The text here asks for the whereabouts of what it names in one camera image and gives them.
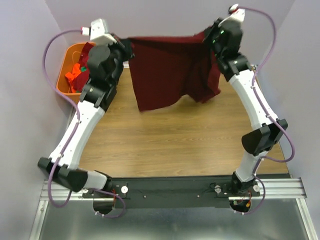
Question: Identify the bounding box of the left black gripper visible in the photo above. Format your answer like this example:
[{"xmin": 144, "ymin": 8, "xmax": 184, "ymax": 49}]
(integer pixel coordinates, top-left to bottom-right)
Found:
[{"xmin": 98, "ymin": 33, "xmax": 133, "ymax": 87}]

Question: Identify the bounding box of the maroon t shirt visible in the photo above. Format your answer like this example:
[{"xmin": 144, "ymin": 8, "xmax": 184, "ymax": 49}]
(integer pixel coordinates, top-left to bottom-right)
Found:
[{"xmin": 128, "ymin": 31, "xmax": 221, "ymax": 112}]

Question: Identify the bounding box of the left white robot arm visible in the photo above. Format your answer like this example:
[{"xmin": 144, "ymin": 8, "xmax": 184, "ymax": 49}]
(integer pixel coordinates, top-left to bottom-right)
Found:
[{"xmin": 37, "ymin": 39, "xmax": 134, "ymax": 198}]

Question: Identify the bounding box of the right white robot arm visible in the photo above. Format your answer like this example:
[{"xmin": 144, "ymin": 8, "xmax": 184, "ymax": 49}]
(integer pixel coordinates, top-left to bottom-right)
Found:
[{"xmin": 203, "ymin": 18, "xmax": 288, "ymax": 196}]

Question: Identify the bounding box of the orange shirt in bin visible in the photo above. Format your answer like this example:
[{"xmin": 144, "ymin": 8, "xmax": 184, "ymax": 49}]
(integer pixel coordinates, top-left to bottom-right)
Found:
[{"xmin": 65, "ymin": 63, "xmax": 81, "ymax": 93}]

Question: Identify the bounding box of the orange plastic bin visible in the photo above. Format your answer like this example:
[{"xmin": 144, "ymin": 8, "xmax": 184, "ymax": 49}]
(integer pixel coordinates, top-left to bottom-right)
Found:
[{"xmin": 56, "ymin": 42, "xmax": 95, "ymax": 103}]

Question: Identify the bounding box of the dark red shirt in bin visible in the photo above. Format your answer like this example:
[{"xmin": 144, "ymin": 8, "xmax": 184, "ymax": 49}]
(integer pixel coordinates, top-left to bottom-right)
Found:
[{"xmin": 75, "ymin": 42, "xmax": 94, "ymax": 93}]

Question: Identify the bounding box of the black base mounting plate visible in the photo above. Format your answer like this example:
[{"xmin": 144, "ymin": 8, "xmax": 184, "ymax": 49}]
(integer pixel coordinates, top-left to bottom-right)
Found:
[{"xmin": 82, "ymin": 175, "xmax": 261, "ymax": 213}]

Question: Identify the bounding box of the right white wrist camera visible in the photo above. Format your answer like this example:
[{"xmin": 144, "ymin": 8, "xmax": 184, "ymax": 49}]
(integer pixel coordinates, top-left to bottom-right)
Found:
[{"xmin": 226, "ymin": 4, "xmax": 245, "ymax": 24}]

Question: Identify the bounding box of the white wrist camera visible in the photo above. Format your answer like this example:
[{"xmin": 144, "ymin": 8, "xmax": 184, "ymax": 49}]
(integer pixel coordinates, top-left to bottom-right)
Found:
[
  {"xmin": 81, "ymin": 18, "xmax": 116, "ymax": 45},
  {"xmin": 226, "ymin": 4, "xmax": 245, "ymax": 24}
]

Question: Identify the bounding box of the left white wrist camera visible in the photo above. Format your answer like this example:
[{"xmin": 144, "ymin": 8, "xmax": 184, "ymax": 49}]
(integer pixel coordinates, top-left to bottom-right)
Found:
[{"xmin": 81, "ymin": 18, "xmax": 116, "ymax": 45}]

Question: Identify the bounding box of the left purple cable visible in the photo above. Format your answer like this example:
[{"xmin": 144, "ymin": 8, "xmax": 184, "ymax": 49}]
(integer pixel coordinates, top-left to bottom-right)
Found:
[{"xmin": 42, "ymin": 29, "xmax": 127, "ymax": 219}]

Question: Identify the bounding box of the aluminium extrusion rail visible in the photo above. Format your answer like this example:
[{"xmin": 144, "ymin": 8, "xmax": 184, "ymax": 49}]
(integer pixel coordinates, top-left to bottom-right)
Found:
[{"xmin": 40, "ymin": 178, "xmax": 307, "ymax": 202}]

